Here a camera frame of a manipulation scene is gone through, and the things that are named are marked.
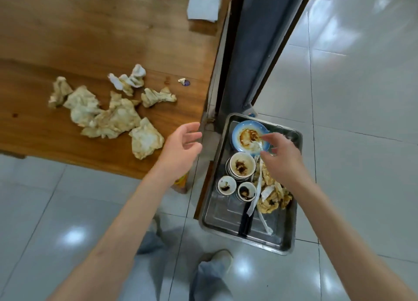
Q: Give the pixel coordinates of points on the person's left hand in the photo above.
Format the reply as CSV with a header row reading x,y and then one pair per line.
x,y
178,157

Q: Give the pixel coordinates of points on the person's right hand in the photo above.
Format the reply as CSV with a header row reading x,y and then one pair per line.
x,y
285,163

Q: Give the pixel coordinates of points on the white bowl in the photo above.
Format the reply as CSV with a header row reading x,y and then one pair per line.
x,y
227,171
235,160

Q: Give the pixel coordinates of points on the blue rimmed plate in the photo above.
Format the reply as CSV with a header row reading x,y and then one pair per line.
x,y
240,127

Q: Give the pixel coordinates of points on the metal tray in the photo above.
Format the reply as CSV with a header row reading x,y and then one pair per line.
x,y
225,215

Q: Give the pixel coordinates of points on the white paper napkin pack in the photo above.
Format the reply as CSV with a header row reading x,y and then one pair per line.
x,y
204,5

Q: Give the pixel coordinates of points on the person's right forearm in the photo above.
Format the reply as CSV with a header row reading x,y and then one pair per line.
x,y
346,245

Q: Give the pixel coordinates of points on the person's left forearm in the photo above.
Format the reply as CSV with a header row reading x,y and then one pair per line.
x,y
114,242

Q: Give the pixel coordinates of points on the person's white right shoe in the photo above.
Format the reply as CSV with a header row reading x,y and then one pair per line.
x,y
223,258

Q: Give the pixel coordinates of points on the white power strip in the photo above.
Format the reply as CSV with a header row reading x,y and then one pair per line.
x,y
250,111

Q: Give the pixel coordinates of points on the grey blue pillar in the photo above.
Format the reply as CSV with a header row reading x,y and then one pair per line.
x,y
267,32

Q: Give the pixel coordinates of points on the dark wooden table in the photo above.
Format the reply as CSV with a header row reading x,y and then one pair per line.
x,y
98,32

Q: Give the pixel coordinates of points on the dark wooden post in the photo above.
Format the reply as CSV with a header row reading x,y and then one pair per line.
x,y
232,49

